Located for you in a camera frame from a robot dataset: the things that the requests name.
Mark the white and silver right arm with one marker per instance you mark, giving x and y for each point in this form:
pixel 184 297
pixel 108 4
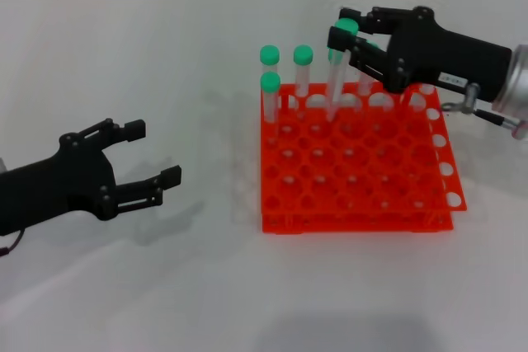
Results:
pixel 515 80

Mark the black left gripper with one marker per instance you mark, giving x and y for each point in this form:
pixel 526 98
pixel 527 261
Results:
pixel 62 187

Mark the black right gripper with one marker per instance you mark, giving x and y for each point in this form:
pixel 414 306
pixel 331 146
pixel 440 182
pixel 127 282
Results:
pixel 437 59

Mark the orange plastic test tube rack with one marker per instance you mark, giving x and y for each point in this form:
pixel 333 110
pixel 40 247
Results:
pixel 350 170

